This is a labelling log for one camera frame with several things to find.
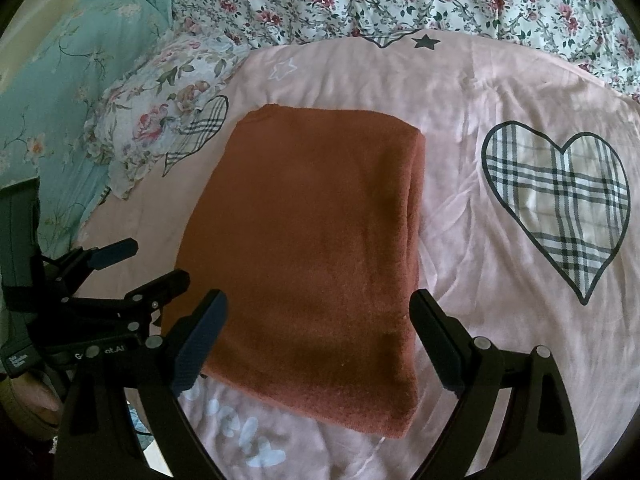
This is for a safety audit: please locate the rust orange towel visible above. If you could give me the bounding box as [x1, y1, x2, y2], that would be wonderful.
[160, 103, 427, 442]

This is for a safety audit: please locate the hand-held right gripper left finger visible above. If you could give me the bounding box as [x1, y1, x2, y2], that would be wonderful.
[52, 289, 229, 480]

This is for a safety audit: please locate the pink heart print bed sheet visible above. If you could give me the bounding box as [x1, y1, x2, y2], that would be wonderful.
[75, 30, 640, 480]

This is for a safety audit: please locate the floral ruffled pillow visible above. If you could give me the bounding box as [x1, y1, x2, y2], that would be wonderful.
[82, 34, 252, 201]

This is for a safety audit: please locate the teal floral bed sheet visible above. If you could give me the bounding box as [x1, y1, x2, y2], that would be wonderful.
[0, 0, 182, 261]

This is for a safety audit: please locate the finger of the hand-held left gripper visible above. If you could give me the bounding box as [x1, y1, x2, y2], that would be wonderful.
[42, 238, 139, 283]
[62, 269, 191, 322]

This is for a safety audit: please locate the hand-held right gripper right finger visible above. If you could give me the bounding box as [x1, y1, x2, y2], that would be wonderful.
[409, 288, 583, 480]

